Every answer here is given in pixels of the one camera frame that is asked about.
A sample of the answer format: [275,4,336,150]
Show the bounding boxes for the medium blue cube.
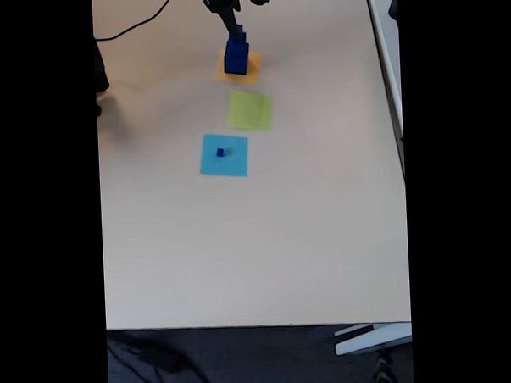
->
[225,31,249,49]

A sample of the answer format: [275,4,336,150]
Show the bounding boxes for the large blue cube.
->
[222,43,252,78]

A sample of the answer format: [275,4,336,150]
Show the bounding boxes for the orange paper square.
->
[213,46,264,88]

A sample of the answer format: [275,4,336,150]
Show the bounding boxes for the green paper square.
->
[225,87,275,135]

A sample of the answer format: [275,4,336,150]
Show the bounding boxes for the light blue paper square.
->
[197,130,252,180]

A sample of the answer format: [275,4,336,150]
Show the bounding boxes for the white neighbouring table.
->
[364,0,406,181]

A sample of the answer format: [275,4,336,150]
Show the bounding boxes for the white table foot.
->
[332,320,414,358]

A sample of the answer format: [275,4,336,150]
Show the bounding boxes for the black floor cable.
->
[107,331,216,383]

